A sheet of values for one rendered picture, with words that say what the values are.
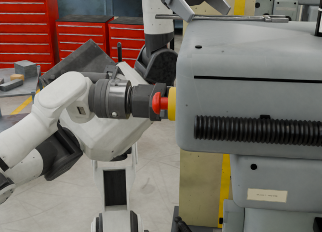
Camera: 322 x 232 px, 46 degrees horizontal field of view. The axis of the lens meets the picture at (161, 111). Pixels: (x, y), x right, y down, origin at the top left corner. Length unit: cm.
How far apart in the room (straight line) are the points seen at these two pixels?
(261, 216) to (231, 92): 24
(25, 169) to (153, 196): 250
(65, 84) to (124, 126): 31
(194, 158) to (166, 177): 96
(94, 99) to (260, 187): 40
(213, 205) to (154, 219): 51
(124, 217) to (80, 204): 192
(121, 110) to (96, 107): 6
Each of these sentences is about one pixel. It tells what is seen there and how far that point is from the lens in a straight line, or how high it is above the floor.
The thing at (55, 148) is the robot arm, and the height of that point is 151.
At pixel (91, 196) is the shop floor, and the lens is 346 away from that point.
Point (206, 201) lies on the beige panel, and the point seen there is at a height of 27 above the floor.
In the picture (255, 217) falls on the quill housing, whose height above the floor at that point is 160.
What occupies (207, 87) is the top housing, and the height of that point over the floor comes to 184.
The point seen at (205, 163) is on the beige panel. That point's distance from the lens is 275.
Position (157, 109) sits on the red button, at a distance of 67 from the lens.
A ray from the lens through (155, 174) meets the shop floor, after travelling 370.
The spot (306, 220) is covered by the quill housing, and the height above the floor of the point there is 161.
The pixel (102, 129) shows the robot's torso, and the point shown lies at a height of 154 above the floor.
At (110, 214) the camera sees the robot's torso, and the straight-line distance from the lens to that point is 149.
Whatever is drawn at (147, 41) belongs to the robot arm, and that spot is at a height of 175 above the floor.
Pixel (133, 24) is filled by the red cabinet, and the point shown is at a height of 100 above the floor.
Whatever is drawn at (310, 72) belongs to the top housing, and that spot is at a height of 187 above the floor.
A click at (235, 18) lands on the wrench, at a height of 189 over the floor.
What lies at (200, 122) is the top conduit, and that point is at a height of 180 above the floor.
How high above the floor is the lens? 202
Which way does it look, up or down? 24 degrees down
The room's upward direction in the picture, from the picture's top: straight up
